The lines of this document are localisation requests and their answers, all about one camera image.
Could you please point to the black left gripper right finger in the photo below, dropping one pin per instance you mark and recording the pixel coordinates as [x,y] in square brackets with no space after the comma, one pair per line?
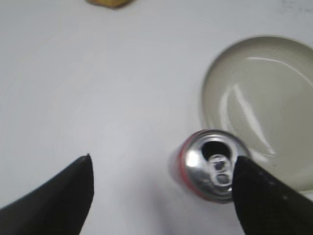
[266,206]

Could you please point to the red cola can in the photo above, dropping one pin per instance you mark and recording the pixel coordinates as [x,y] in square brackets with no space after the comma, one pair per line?
[204,164]

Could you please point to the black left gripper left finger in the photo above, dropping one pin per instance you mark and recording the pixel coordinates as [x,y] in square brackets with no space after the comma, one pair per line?
[58,207]

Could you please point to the yellow brown object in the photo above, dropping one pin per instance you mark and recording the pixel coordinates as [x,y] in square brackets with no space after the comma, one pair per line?
[109,3]

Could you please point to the white round plate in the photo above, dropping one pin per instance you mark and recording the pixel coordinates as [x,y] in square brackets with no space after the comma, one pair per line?
[260,89]

